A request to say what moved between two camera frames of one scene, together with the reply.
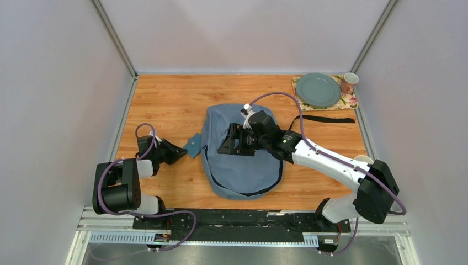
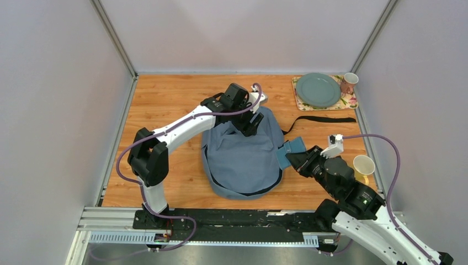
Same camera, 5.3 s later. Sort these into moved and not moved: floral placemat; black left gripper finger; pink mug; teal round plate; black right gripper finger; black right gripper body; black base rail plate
Moved: black right gripper body; black right gripper finger; black left gripper finger
Not moved: teal round plate; pink mug; floral placemat; black base rail plate
